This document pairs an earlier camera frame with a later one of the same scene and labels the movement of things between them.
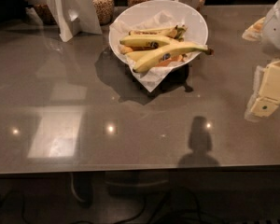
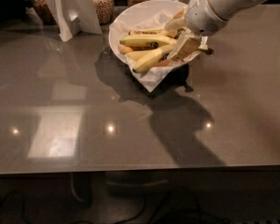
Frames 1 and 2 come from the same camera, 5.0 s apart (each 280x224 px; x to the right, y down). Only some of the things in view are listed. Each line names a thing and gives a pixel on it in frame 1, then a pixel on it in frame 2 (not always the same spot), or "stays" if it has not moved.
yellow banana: x=148 y=41 stays
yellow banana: x=175 y=32 stays
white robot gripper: x=277 y=28 → x=202 y=14
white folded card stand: x=74 y=9 stays
